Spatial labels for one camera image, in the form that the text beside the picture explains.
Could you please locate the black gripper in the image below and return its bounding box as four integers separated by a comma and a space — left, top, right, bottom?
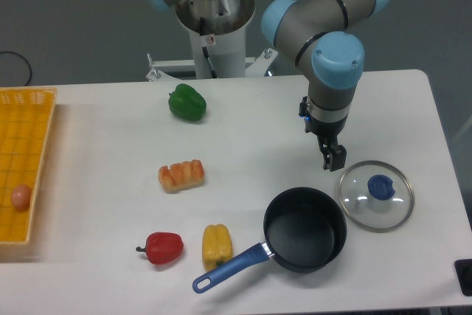
299, 96, 348, 171

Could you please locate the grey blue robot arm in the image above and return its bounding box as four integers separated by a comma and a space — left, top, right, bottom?
148, 0, 389, 171

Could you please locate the toy bread loaf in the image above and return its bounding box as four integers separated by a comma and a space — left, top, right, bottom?
158, 159, 205, 193

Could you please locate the glass lid blue knob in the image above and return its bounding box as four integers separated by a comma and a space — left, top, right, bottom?
338, 160, 415, 233

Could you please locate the yellow bell pepper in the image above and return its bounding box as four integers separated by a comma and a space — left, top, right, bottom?
202, 224, 233, 271

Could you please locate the green bell pepper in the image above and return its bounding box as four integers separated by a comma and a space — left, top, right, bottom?
168, 83, 207, 122

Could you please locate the black box at table edge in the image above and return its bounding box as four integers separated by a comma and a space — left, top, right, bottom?
454, 259, 472, 297

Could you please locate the red bell pepper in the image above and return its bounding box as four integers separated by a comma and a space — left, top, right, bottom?
136, 232, 184, 266

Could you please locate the yellow plastic basket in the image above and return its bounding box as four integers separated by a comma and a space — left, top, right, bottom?
1, 86, 57, 245

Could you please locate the brown egg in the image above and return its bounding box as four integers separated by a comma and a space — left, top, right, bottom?
10, 184, 32, 212

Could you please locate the black saucepan blue handle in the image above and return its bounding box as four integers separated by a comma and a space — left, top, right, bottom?
192, 187, 347, 294

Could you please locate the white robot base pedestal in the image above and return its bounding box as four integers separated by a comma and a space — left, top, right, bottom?
146, 0, 278, 81

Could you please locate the black cable on floor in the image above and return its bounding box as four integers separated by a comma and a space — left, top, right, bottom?
0, 50, 32, 87

